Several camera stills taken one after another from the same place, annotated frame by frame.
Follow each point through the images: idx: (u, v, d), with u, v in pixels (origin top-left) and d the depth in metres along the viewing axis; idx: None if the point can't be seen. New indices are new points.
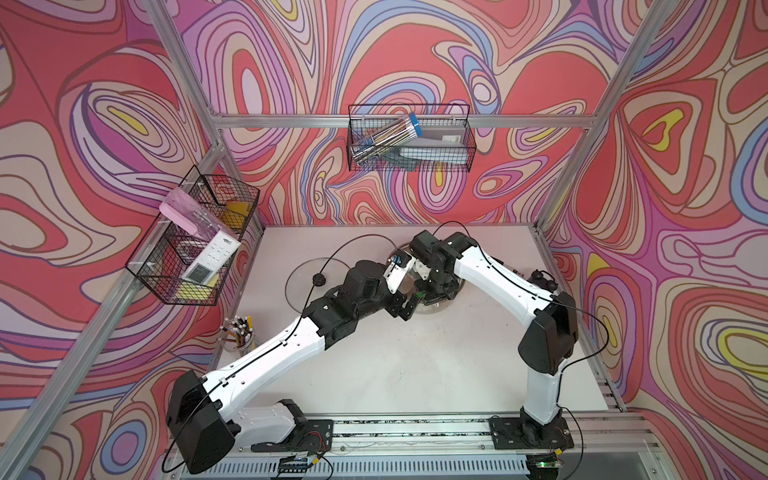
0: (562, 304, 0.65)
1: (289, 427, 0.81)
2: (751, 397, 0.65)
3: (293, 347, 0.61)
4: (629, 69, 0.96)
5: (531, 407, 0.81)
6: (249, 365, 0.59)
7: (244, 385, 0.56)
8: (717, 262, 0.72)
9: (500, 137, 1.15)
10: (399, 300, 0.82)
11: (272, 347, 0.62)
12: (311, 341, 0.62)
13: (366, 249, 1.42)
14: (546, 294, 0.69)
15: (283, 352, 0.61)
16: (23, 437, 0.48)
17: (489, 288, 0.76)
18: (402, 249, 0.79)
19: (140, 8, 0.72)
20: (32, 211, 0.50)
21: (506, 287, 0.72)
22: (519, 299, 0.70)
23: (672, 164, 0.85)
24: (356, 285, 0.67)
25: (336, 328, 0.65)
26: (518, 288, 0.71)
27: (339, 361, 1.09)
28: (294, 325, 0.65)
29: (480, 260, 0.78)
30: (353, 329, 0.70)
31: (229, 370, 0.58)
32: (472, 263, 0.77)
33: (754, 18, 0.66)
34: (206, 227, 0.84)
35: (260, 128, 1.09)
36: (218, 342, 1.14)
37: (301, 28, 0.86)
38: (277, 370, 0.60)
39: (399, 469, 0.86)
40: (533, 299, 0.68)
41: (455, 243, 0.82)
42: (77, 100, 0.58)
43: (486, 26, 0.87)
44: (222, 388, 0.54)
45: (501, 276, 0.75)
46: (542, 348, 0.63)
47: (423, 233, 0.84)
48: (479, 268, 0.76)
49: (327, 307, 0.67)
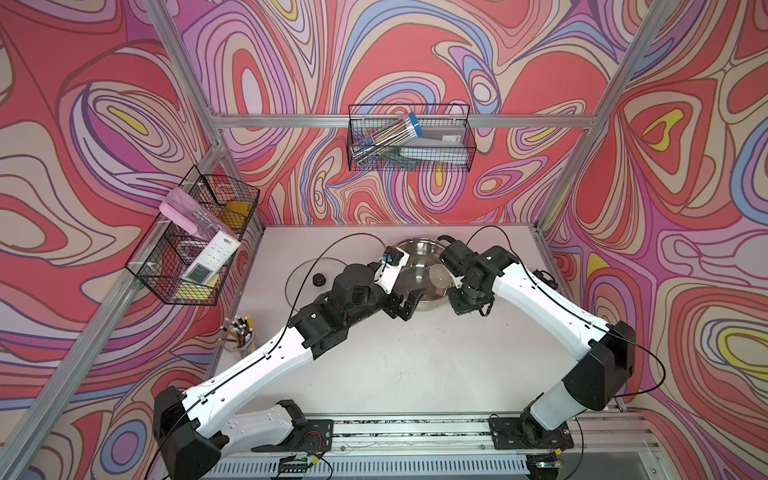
0: (618, 336, 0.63)
1: (288, 429, 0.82)
2: (752, 397, 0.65)
3: (277, 360, 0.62)
4: (630, 69, 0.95)
5: (537, 411, 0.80)
6: (229, 380, 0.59)
7: (223, 401, 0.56)
8: (717, 262, 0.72)
9: (500, 137, 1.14)
10: (397, 302, 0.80)
11: (255, 360, 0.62)
12: (297, 352, 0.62)
13: (366, 249, 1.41)
14: (601, 324, 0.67)
15: (266, 365, 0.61)
16: (23, 437, 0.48)
17: (533, 309, 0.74)
18: (394, 248, 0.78)
19: (140, 8, 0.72)
20: (32, 211, 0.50)
21: (555, 311, 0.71)
22: (570, 327, 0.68)
23: (672, 164, 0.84)
24: (344, 292, 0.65)
25: (323, 338, 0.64)
26: (570, 316, 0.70)
27: (339, 361, 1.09)
28: (278, 336, 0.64)
29: (523, 280, 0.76)
30: (344, 336, 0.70)
31: (209, 385, 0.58)
32: (515, 283, 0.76)
33: (754, 18, 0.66)
34: (206, 227, 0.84)
35: (260, 128, 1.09)
36: (218, 342, 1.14)
37: (301, 28, 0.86)
38: (261, 382, 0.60)
39: (399, 469, 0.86)
40: (586, 328, 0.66)
41: (493, 258, 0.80)
42: (77, 99, 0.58)
43: (486, 26, 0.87)
44: (201, 405, 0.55)
45: (549, 299, 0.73)
46: (595, 382, 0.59)
47: (457, 245, 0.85)
48: (523, 288, 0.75)
49: (314, 316, 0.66)
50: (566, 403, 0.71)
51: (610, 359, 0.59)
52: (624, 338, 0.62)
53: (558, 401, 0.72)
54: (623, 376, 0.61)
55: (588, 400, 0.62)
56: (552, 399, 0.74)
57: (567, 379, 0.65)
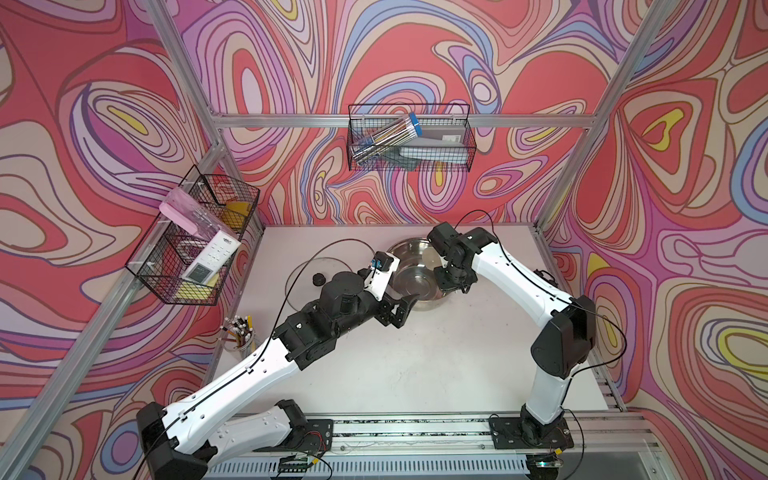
0: (580, 307, 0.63)
1: (286, 431, 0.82)
2: (752, 397, 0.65)
3: (259, 374, 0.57)
4: (630, 69, 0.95)
5: (533, 403, 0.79)
6: (210, 396, 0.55)
7: (203, 418, 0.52)
8: (717, 262, 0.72)
9: (500, 137, 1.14)
10: (389, 309, 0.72)
11: (237, 374, 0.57)
12: (281, 365, 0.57)
13: (366, 249, 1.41)
14: (565, 296, 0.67)
15: (248, 379, 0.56)
16: (23, 437, 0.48)
17: (505, 285, 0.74)
18: (384, 252, 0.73)
19: (140, 7, 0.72)
20: (33, 211, 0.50)
21: (524, 285, 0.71)
22: (536, 299, 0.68)
23: (672, 164, 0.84)
24: (331, 302, 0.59)
25: (309, 349, 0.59)
26: (537, 288, 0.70)
27: (339, 361, 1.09)
28: (261, 349, 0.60)
29: (499, 256, 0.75)
30: (332, 347, 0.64)
31: (191, 401, 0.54)
32: (491, 260, 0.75)
33: (754, 18, 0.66)
34: (206, 227, 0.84)
35: (260, 128, 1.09)
36: (218, 342, 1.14)
37: (301, 28, 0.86)
38: (243, 397, 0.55)
39: (399, 469, 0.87)
40: (551, 300, 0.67)
41: (474, 237, 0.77)
42: (77, 99, 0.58)
43: (486, 26, 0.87)
44: (180, 423, 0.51)
45: (520, 273, 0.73)
46: (555, 349, 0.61)
47: (442, 224, 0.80)
48: (497, 264, 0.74)
49: (301, 326, 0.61)
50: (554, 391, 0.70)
51: (569, 327, 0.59)
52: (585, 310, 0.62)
53: (545, 388, 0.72)
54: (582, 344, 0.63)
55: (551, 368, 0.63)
56: (539, 386, 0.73)
57: (532, 347, 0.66)
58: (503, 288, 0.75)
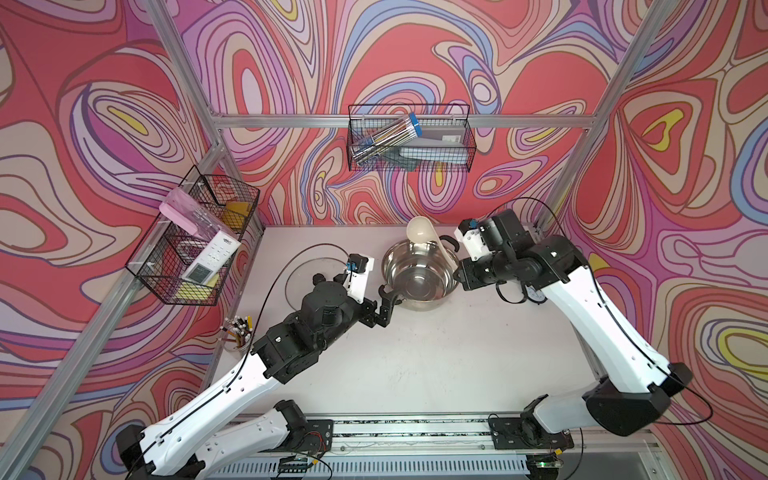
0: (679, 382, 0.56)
1: (283, 435, 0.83)
2: (751, 397, 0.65)
3: (236, 393, 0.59)
4: (630, 69, 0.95)
5: (542, 413, 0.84)
6: (185, 418, 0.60)
7: (178, 441, 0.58)
8: (717, 262, 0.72)
9: (500, 137, 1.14)
10: (373, 311, 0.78)
11: (215, 394, 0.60)
12: (257, 383, 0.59)
13: (366, 248, 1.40)
14: (663, 364, 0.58)
15: (226, 399, 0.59)
16: (22, 438, 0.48)
17: (592, 330, 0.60)
18: (358, 255, 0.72)
19: (140, 8, 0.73)
20: (33, 212, 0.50)
21: (620, 342, 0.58)
22: (632, 363, 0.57)
23: (672, 164, 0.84)
24: (312, 313, 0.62)
25: (288, 364, 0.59)
26: (633, 349, 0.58)
27: (338, 361, 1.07)
28: (239, 366, 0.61)
29: (590, 294, 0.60)
30: (315, 361, 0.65)
31: (168, 423, 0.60)
32: (579, 296, 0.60)
33: (754, 18, 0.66)
34: (206, 227, 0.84)
35: (260, 128, 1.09)
36: (218, 342, 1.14)
37: (301, 28, 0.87)
38: (218, 417, 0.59)
39: (399, 469, 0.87)
40: (649, 368, 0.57)
41: (557, 251, 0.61)
42: (77, 100, 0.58)
43: (486, 26, 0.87)
44: (158, 446, 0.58)
45: (612, 321, 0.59)
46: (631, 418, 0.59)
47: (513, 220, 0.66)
48: (588, 305, 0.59)
49: (281, 339, 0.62)
50: (579, 416, 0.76)
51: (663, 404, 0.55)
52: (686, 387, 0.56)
53: (573, 411, 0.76)
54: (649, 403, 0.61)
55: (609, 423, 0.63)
56: (565, 406, 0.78)
57: (595, 400, 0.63)
58: (582, 328, 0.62)
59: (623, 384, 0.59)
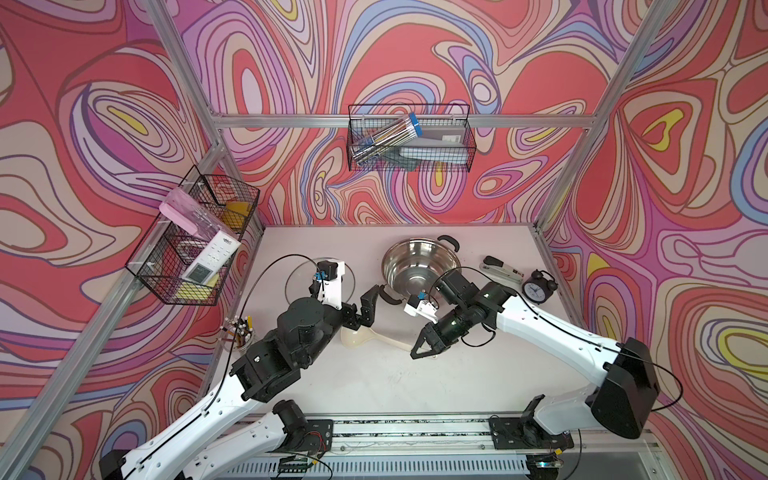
0: (632, 355, 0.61)
1: (279, 439, 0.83)
2: (751, 397, 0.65)
3: (215, 415, 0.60)
4: (630, 69, 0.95)
5: (543, 416, 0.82)
6: (164, 443, 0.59)
7: (159, 466, 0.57)
8: (717, 262, 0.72)
9: (500, 137, 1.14)
10: (354, 313, 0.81)
11: (194, 417, 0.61)
12: (236, 404, 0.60)
13: (366, 248, 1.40)
14: (611, 344, 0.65)
15: (205, 422, 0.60)
16: (22, 439, 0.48)
17: (542, 340, 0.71)
18: (325, 262, 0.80)
19: (140, 8, 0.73)
20: (34, 212, 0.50)
21: (563, 339, 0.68)
22: (581, 353, 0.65)
23: (672, 164, 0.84)
24: (287, 335, 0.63)
25: (269, 382, 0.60)
26: (578, 341, 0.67)
27: (338, 361, 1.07)
28: (218, 387, 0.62)
29: (525, 311, 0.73)
30: (296, 378, 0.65)
31: (148, 447, 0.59)
32: (517, 315, 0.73)
33: (753, 19, 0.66)
34: (206, 228, 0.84)
35: (260, 128, 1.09)
36: (219, 342, 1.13)
37: (301, 28, 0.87)
38: (199, 439, 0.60)
39: (399, 469, 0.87)
40: (597, 351, 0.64)
41: (491, 295, 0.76)
42: (77, 100, 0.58)
43: (486, 26, 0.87)
44: (138, 471, 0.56)
45: (550, 326, 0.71)
46: (620, 407, 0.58)
47: (452, 279, 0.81)
48: (525, 320, 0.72)
49: (259, 360, 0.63)
50: (580, 418, 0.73)
51: (629, 382, 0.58)
52: (639, 357, 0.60)
53: (573, 414, 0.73)
54: (650, 395, 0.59)
55: (621, 428, 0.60)
56: (566, 411, 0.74)
57: (594, 407, 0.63)
58: (538, 342, 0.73)
59: (593, 378, 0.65)
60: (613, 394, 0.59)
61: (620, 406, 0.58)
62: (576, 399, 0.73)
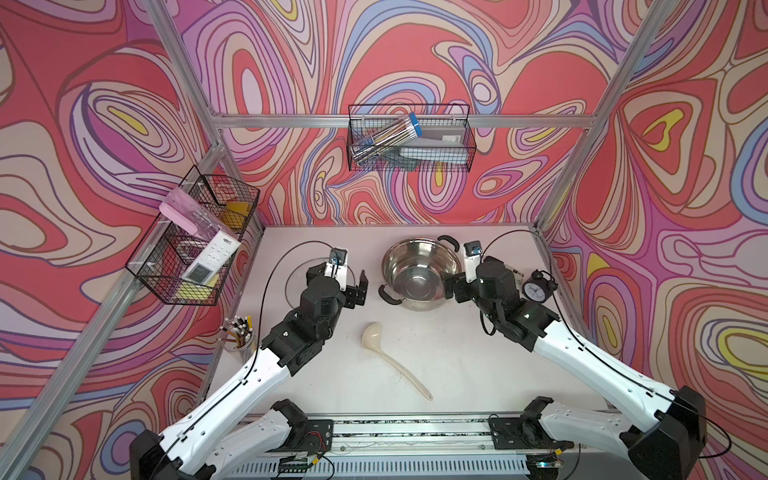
0: (687, 406, 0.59)
1: (286, 432, 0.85)
2: (751, 397, 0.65)
3: (254, 383, 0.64)
4: (630, 69, 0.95)
5: (550, 421, 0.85)
6: (205, 414, 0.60)
7: (204, 435, 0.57)
8: (717, 261, 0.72)
9: (500, 137, 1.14)
10: (353, 293, 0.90)
11: (233, 387, 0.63)
12: (274, 372, 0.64)
13: (366, 248, 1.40)
14: (664, 391, 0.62)
15: (244, 390, 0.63)
16: (22, 438, 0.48)
17: (583, 373, 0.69)
18: (339, 250, 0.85)
19: (140, 8, 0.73)
20: (33, 211, 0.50)
21: (610, 377, 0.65)
22: (629, 395, 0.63)
23: (672, 164, 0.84)
24: (312, 306, 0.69)
25: (298, 354, 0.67)
26: (627, 382, 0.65)
27: (338, 360, 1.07)
28: (253, 360, 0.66)
29: (569, 341, 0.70)
30: (320, 350, 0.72)
31: (187, 422, 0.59)
32: (560, 344, 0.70)
33: (754, 19, 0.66)
34: (206, 227, 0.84)
35: (260, 129, 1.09)
36: (218, 342, 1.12)
37: (301, 28, 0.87)
38: (238, 408, 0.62)
39: (399, 469, 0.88)
40: (648, 396, 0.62)
41: (532, 316, 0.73)
42: (77, 100, 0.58)
43: (486, 26, 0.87)
44: (181, 442, 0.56)
45: (595, 359, 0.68)
46: (664, 456, 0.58)
47: (505, 281, 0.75)
48: (569, 351, 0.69)
49: (287, 334, 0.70)
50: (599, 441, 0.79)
51: (683, 434, 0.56)
52: (697, 411, 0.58)
53: (592, 436, 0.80)
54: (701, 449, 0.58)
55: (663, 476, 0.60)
56: (586, 431, 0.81)
57: (633, 452, 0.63)
58: (579, 376, 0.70)
59: (641, 424, 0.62)
60: (659, 443, 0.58)
61: (664, 451, 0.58)
62: (601, 425, 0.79)
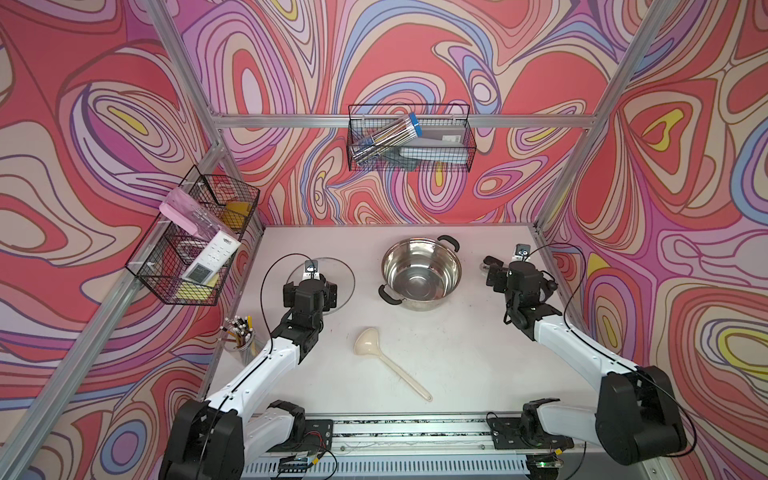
0: (647, 377, 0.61)
1: (291, 421, 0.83)
2: (751, 397, 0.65)
3: (277, 358, 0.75)
4: (630, 69, 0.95)
5: (545, 412, 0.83)
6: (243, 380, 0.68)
7: (249, 392, 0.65)
8: (717, 261, 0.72)
9: (500, 137, 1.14)
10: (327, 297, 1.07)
11: (260, 361, 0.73)
12: (289, 348, 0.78)
13: (366, 248, 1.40)
14: (629, 363, 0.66)
15: (270, 362, 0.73)
16: (23, 437, 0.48)
17: (567, 351, 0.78)
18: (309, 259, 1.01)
19: (140, 8, 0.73)
20: (33, 211, 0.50)
21: (584, 350, 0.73)
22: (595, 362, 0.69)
23: (672, 164, 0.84)
24: (307, 300, 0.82)
25: (304, 341, 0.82)
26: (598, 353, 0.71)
27: (337, 360, 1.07)
28: (269, 345, 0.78)
29: (560, 323, 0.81)
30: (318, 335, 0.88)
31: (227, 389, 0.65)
32: (551, 325, 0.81)
33: (754, 19, 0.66)
34: (206, 227, 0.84)
35: (260, 128, 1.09)
36: (218, 342, 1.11)
37: (301, 28, 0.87)
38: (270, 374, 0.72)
39: (399, 469, 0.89)
40: (611, 363, 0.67)
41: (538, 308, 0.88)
42: (77, 100, 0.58)
43: (486, 26, 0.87)
44: (231, 399, 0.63)
45: (577, 338, 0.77)
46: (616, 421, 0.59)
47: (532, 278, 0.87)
48: (557, 331, 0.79)
49: (290, 328, 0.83)
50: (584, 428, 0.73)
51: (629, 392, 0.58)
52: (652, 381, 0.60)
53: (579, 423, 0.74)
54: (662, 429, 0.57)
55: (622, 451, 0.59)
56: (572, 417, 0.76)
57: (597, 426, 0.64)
58: (567, 357, 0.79)
59: None
60: (609, 402, 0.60)
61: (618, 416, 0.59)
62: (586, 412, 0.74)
